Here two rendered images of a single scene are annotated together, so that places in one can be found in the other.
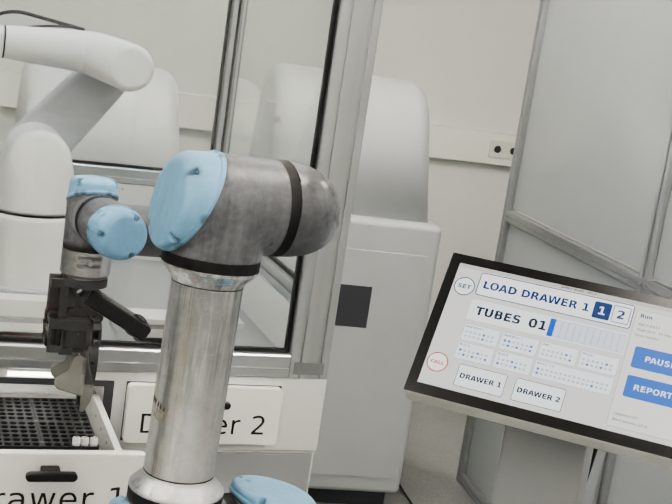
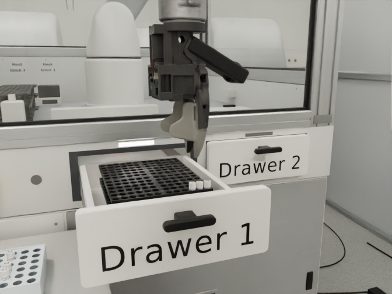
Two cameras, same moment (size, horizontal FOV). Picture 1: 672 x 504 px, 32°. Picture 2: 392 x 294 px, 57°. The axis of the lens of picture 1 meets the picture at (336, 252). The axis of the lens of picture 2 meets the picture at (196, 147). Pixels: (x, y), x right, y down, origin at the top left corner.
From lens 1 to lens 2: 1.32 m
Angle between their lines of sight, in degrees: 2
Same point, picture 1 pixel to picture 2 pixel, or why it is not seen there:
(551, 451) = not seen: outside the picture
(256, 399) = (293, 143)
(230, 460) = (277, 189)
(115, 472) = (244, 209)
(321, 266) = (327, 42)
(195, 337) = not seen: outside the picture
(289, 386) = (311, 133)
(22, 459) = (154, 209)
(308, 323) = (321, 86)
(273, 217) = not seen: outside the picture
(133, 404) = (213, 157)
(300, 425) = (319, 159)
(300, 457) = (320, 181)
